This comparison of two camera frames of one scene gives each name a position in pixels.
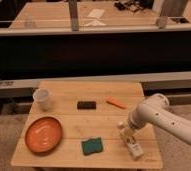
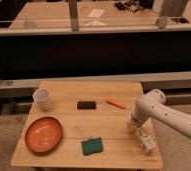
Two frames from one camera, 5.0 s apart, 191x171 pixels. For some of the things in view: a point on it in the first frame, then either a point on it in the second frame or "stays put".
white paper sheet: [96, 13] stays put
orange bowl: [43, 134] stays put
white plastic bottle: [128, 135] → [147, 136]
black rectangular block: [86, 105] stays put
